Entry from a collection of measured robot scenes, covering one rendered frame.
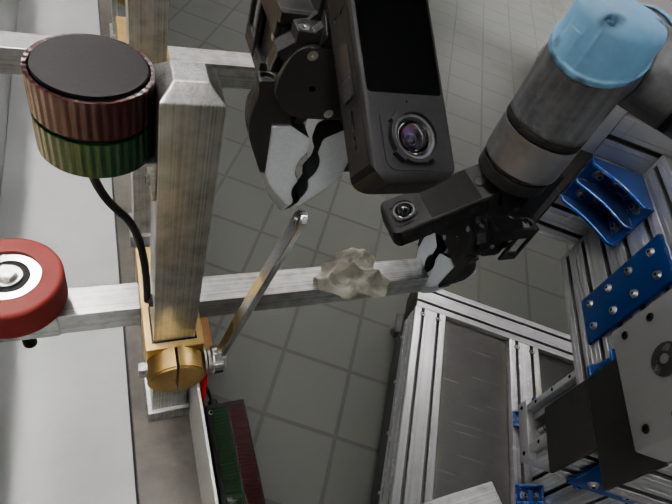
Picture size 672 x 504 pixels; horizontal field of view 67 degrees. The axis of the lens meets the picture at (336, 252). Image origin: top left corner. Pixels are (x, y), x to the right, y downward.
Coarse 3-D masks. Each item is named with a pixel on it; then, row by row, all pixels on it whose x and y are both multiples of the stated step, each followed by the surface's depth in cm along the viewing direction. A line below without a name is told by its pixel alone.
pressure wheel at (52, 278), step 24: (0, 240) 42; (24, 240) 42; (0, 264) 41; (24, 264) 41; (48, 264) 42; (0, 288) 40; (24, 288) 40; (48, 288) 40; (0, 312) 38; (24, 312) 39; (48, 312) 41; (0, 336) 40
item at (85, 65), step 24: (48, 48) 25; (72, 48) 25; (96, 48) 26; (120, 48) 26; (48, 72) 24; (72, 72) 24; (96, 72) 25; (120, 72) 25; (144, 72) 26; (72, 96) 23; (96, 96) 24; (120, 96) 24; (120, 216) 33; (144, 264) 37; (144, 288) 39
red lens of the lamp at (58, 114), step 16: (32, 48) 25; (32, 80) 23; (32, 96) 24; (48, 96) 23; (64, 96) 23; (144, 96) 25; (32, 112) 25; (48, 112) 24; (64, 112) 24; (80, 112) 24; (96, 112) 24; (112, 112) 24; (128, 112) 25; (144, 112) 26; (48, 128) 25; (64, 128) 24; (80, 128) 24; (96, 128) 24; (112, 128) 25; (128, 128) 25
